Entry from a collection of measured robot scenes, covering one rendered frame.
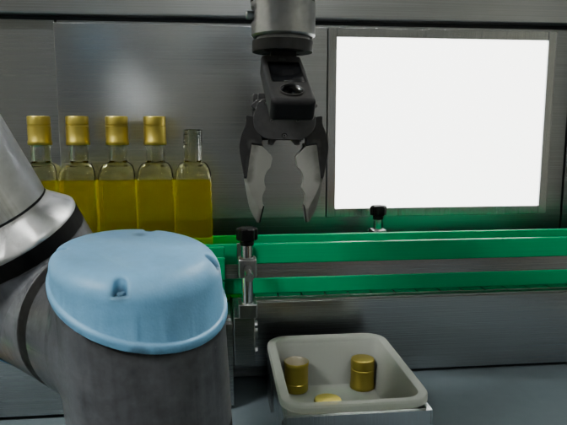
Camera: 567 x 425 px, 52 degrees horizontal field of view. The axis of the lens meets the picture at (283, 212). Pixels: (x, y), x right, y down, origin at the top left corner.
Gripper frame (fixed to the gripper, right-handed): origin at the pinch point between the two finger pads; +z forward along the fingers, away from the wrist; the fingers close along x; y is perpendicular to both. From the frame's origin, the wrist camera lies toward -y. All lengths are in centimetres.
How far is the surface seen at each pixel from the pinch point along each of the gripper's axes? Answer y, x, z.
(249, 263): 9.1, 3.7, 8.2
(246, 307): 9.2, 4.1, 14.3
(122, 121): 24.0, 22.3, -10.9
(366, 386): 9.6, -13.0, 26.5
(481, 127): 38, -41, -10
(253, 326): 10.0, 3.1, 17.4
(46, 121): 24.3, 33.6, -10.9
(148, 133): 23.6, 18.5, -9.1
